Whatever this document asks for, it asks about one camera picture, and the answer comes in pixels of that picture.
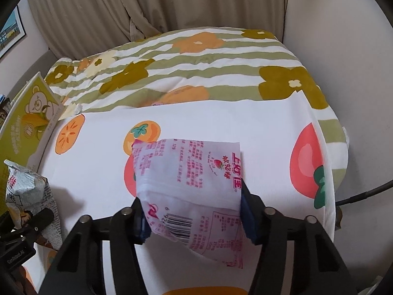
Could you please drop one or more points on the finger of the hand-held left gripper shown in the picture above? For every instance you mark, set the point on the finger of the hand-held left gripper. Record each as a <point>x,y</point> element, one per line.
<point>38,219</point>

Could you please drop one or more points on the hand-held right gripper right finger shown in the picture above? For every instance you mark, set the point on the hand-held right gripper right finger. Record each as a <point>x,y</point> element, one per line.
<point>248,218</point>

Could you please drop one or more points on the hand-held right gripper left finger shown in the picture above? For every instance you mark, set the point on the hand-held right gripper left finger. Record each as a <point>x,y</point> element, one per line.
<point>141,224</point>

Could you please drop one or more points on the grey white printed snack packet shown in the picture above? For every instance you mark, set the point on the grey white printed snack packet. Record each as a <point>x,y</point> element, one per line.
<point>30,187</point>

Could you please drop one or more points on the white pink-print snack packet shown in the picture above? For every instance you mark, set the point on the white pink-print snack packet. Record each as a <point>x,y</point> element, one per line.
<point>190,184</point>

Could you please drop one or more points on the green cardboard box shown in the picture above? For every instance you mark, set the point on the green cardboard box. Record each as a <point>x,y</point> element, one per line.
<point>27,129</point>

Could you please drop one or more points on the brown paper bag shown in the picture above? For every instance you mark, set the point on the brown paper bag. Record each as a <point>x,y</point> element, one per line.
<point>338,219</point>

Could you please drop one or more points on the white fruit-print cloth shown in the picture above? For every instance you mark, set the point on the white fruit-print cloth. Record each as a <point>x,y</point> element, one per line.
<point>215,119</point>

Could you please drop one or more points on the green striped floral blanket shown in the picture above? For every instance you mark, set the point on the green striped floral blanket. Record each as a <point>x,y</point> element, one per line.
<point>215,64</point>

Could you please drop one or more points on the beige curtain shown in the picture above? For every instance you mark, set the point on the beige curtain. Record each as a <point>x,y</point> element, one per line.
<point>153,6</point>

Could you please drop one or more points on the wall poster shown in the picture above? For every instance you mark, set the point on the wall poster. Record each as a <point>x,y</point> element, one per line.
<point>10,33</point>

